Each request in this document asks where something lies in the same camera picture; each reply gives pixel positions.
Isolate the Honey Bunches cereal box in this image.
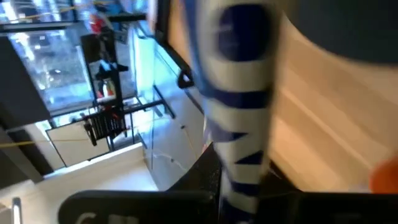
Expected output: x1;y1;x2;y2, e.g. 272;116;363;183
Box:
183;0;280;224

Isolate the white board panel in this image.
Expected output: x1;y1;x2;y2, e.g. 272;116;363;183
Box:
45;122;111;168

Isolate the black table frame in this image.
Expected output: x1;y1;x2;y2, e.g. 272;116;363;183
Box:
154;0;206;114

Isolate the background black stand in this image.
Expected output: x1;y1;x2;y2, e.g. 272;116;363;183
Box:
80;30;129;108

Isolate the orange plastic cup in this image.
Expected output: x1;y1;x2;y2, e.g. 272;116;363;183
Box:
368;156;398;195

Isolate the black perforated rack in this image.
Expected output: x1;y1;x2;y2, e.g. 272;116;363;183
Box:
83;108;128;147

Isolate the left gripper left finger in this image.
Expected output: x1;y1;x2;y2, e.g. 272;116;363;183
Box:
58;142;223;224

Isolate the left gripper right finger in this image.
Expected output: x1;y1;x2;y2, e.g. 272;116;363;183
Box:
259;161;398;224

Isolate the dark round woven placemat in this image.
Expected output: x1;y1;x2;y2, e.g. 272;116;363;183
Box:
276;0;398;65

